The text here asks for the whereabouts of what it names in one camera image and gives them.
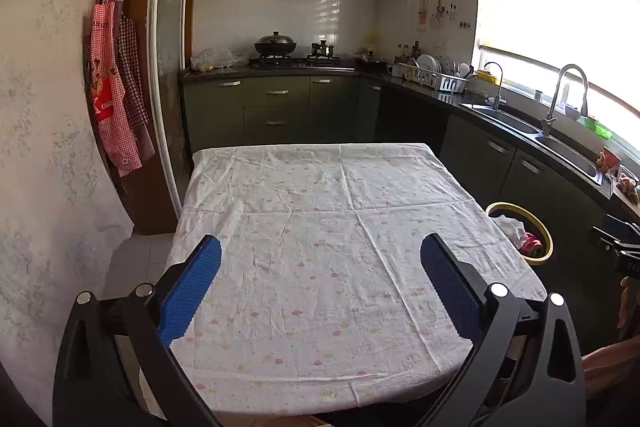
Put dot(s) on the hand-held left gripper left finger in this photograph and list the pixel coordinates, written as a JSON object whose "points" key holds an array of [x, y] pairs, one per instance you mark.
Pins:
{"points": [[192, 292]]}

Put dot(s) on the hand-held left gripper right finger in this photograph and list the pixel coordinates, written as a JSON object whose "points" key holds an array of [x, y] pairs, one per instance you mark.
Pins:
{"points": [[450, 292]]}

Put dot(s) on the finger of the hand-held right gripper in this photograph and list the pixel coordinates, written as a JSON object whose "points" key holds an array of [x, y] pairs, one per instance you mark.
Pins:
{"points": [[625, 227], [605, 239]]}

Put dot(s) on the red soda can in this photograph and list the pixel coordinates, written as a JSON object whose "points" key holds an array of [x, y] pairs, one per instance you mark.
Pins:
{"points": [[532, 247]]}

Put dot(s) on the yellow rimmed trash bin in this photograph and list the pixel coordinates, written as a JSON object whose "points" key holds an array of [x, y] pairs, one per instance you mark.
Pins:
{"points": [[495, 208]]}

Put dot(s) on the person's right hand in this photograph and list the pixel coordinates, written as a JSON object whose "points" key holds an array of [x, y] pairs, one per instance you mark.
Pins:
{"points": [[625, 302]]}

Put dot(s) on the colourful small packages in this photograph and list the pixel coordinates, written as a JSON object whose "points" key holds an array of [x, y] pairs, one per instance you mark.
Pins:
{"points": [[620, 172]]}

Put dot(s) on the green plastic item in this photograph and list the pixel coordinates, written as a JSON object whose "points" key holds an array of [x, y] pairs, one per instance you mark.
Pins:
{"points": [[597, 127]]}

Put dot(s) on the person's pink jacket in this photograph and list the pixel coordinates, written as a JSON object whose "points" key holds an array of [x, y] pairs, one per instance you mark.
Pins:
{"points": [[610, 372]]}

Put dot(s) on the white floral tablecloth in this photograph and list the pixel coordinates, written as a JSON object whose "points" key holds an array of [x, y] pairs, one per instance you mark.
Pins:
{"points": [[325, 257]]}

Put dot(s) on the large steel faucet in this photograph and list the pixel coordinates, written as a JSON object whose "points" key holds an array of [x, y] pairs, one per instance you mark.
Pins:
{"points": [[550, 117]]}

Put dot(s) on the dark sink cabinets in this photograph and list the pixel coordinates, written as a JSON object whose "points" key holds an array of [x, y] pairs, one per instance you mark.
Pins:
{"points": [[475, 157]]}

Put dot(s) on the steel double sink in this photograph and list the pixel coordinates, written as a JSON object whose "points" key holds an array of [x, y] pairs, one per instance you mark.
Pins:
{"points": [[510, 122]]}

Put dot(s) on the small steel faucet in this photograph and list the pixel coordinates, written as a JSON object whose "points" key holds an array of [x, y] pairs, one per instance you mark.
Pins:
{"points": [[500, 92]]}

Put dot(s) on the yellow sponge box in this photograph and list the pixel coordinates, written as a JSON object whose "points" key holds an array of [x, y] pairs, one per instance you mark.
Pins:
{"points": [[487, 76]]}

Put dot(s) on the green base cabinets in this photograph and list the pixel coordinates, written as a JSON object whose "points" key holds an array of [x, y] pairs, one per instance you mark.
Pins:
{"points": [[280, 107]]}

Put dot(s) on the red checked apron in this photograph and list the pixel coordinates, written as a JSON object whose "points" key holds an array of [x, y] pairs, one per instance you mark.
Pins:
{"points": [[107, 97]]}

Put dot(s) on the white dish rack with dishes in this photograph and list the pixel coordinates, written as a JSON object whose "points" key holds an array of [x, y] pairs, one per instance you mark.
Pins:
{"points": [[435, 77]]}

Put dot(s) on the dark checked apron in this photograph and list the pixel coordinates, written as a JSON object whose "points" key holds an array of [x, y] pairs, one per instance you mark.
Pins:
{"points": [[132, 72]]}

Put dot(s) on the clear plastic bag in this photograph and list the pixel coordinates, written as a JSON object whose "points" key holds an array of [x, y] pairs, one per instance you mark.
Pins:
{"points": [[215, 59]]}

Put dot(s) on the glass sliding door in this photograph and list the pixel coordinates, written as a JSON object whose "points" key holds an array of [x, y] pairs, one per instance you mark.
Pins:
{"points": [[172, 57]]}

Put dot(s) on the group of sauce bottles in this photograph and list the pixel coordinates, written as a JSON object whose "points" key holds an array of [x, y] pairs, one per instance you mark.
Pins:
{"points": [[407, 53]]}

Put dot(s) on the black gas stove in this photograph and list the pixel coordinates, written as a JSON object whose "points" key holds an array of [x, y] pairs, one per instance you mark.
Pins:
{"points": [[300, 63]]}

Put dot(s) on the black wok with lid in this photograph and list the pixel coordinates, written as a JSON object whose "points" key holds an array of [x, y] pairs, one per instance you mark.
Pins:
{"points": [[275, 46]]}

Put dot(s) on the small black kettle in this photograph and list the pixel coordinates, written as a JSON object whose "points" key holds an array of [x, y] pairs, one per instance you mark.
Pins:
{"points": [[323, 49]]}

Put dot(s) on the wall hooks with utensils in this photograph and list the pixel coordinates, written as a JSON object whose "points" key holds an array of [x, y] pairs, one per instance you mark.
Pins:
{"points": [[430, 12]]}

